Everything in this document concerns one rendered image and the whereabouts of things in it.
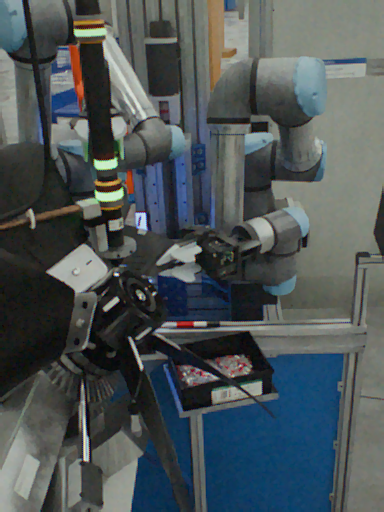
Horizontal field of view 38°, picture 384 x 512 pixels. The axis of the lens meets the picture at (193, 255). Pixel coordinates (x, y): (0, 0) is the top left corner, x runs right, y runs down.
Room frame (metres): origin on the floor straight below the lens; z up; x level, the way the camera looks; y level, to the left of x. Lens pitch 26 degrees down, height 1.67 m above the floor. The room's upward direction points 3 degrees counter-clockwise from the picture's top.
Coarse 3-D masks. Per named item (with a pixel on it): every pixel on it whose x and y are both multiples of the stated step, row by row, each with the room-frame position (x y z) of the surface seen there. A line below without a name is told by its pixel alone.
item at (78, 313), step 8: (80, 296) 0.72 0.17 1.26; (88, 296) 0.73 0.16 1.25; (80, 304) 0.72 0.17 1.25; (88, 304) 0.73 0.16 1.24; (80, 312) 0.72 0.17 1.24; (88, 312) 0.73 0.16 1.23; (72, 320) 0.70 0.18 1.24; (88, 320) 0.73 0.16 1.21; (72, 328) 0.70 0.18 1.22; (80, 328) 0.71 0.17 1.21; (88, 328) 0.73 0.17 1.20; (72, 336) 0.70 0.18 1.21; (80, 336) 0.71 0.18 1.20; (88, 336) 0.72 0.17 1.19; (72, 344) 0.70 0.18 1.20; (80, 344) 0.71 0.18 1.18; (64, 352) 0.68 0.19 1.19
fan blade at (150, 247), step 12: (132, 228) 1.13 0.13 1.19; (144, 240) 1.08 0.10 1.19; (156, 240) 1.09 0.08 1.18; (168, 240) 1.11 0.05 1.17; (144, 252) 1.01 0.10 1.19; (156, 252) 1.03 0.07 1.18; (108, 264) 0.96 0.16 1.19; (132, 264) 0.96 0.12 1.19; (144, 264) 0.96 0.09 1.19; (156, 264) 0.97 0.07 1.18; (168, 264) 0.99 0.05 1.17
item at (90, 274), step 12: (72, 252) 0.84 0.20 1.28; (84, 252) 0.84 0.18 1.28; (60, 264) 0.82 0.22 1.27; (72, 264) 0.82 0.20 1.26; (84, 264) 0.83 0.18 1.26; (96, 264) 0.83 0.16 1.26; (60, 276) 0.81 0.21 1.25; (72, 276) 0.81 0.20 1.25; (84, 276) 0.81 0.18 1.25; (96, 276) 0.82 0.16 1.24; (84, 288) 0.80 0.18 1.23
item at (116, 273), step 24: (96, 288) 0.78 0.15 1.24; (120, 288) 0.75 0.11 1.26; (144, 288) 0.81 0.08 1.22; (96, 312) 0.74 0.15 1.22; (120, 312) 0.73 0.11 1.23; (144, 312) 0.75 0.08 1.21; (96, 336) 0.74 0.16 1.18; (120, 336) 0.73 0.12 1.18; (144, 336) 0.74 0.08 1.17; (96, 360) 0.73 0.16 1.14
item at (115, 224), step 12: (84, 0) 0.87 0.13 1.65; (96, 0) 0.87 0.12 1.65; (84, 12) 0.86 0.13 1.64; (96, 12) 0.87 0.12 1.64; (108, 216) 0.87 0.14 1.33; (120, 216) 0.87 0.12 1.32; (108, 228) 0.87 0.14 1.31; (120, 228) 0.87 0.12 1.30; (108, 240) 0.87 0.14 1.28; (120, 240) 0.87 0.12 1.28; (120, 264) 0.87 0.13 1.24
